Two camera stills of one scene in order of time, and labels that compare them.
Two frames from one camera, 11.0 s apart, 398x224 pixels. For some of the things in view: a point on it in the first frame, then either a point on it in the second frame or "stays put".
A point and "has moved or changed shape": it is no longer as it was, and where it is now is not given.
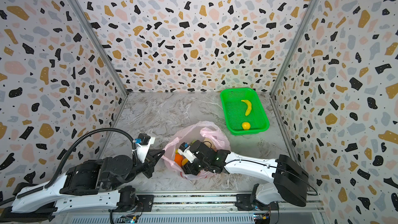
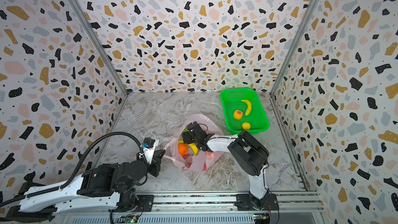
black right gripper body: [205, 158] -> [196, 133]
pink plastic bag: [205, 131] has moved or changed shape
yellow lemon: [246, 126] stays put
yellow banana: [249, 107] stays put
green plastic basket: [235, 110] stays put
